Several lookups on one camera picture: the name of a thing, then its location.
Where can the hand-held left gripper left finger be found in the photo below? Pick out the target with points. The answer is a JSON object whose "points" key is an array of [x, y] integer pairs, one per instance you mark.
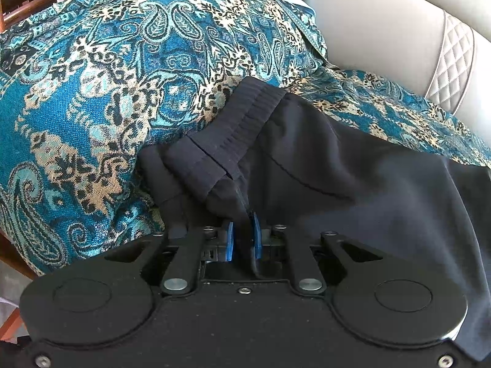
{"points": [[229, 242]]}

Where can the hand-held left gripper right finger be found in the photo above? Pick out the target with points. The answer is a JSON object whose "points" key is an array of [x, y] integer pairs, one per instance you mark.
{"points": [[256, 238]]}

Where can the black pants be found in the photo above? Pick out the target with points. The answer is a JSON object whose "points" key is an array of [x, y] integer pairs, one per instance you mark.
{"points": [[330, 184]]}

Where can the teal paisley blanket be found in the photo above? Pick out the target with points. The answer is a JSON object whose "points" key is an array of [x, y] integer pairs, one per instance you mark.
{"points": [[107, 96]]}

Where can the wooden frame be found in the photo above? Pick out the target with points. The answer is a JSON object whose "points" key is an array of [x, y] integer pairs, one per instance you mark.
{"points": [[15, 255]]}

